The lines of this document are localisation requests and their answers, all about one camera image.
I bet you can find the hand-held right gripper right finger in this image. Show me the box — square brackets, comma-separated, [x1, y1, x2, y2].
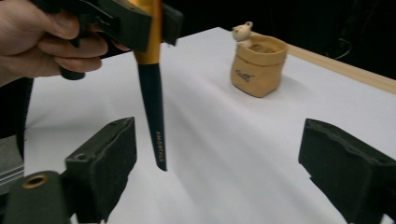
[298, 118, 396, 224]

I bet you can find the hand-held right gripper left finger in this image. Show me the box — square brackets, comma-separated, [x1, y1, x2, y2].
[64, 116, 138, 224]

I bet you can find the makeup brush with black handle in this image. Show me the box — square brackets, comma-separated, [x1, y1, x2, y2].
[127, 0, 168, 172]

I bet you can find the tan pouch with bear figure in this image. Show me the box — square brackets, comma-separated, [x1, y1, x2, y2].
[230, 21, 290, 99]

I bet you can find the wooden table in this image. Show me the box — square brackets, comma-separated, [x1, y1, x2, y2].
[248, 31, 396, 96]

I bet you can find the white board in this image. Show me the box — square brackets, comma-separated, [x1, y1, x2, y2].
[22, 26, 396, 224]

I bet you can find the aluminium frame rail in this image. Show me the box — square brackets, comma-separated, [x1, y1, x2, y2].
[0, 134, 25, 195]

